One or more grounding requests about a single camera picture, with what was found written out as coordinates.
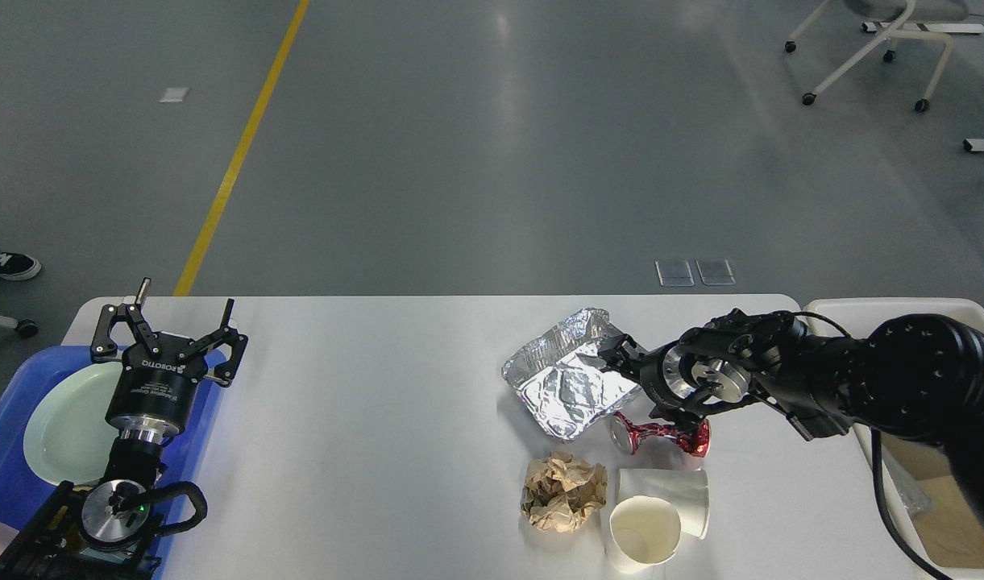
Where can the white paper cup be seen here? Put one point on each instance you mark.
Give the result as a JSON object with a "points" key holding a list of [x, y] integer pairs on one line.
{"points": [[686, 490], [642, 532]]}

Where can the white rolling chair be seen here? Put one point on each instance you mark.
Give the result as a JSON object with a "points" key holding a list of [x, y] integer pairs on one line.
{"points": [[899, 20]]}

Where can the person leg and shoe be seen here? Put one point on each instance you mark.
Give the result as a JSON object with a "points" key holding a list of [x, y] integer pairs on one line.
{"points": [[18, 266]]}

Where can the crumpled brown paper ball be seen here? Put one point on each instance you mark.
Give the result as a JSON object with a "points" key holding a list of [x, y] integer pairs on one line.
{"points": [[561, 492]]}

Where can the brown paper bag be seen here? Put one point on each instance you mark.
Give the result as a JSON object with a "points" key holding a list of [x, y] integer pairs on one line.
{"points": [[950, 534]]}

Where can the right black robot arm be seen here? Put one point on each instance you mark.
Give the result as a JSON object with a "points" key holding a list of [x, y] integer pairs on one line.
{"points": [[918, 377]]}

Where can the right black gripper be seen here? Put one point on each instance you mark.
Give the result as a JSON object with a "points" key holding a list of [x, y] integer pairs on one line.
{"points": [[659, 375]]}

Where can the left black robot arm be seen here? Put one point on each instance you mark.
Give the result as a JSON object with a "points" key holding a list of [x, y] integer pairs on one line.
{"points": [[105, 528]]}

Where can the blue plastic tray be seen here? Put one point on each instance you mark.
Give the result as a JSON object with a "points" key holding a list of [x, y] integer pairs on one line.
{"points": [[21, 492]]}

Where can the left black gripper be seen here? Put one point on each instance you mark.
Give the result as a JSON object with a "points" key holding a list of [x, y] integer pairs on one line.
{"points": [[157, 391]]}

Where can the square aluminium foil tray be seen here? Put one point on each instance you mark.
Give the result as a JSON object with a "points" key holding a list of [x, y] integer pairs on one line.
{"points": [[561, 380]]}

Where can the mint green plate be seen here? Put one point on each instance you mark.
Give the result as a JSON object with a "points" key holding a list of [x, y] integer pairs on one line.
{"points": [[68, 437]]}

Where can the aluminium foil sheet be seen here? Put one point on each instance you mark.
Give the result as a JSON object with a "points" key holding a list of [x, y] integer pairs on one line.
{"points": [[911, 494]]}

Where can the floor plate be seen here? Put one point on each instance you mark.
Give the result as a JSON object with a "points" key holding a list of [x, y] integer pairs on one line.
{"points": [[674, 273], [716, 272]]}

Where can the left floor plate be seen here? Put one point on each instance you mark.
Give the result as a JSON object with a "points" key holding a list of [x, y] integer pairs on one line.
{"points": [[674, 273]]}

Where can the crushed red can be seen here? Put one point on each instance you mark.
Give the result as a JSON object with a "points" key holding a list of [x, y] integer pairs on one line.
{"points": [[628, 437]]}

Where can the white floor label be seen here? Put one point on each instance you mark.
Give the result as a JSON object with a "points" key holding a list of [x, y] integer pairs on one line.
{"points": [[173, 95]]}

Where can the white furniture leg with caster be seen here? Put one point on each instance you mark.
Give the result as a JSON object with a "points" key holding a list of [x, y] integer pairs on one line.
{"points": [[23, 328]]}

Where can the right floor plate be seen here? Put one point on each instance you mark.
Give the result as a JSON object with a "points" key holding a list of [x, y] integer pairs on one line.
{"points": [[716, 272]]}

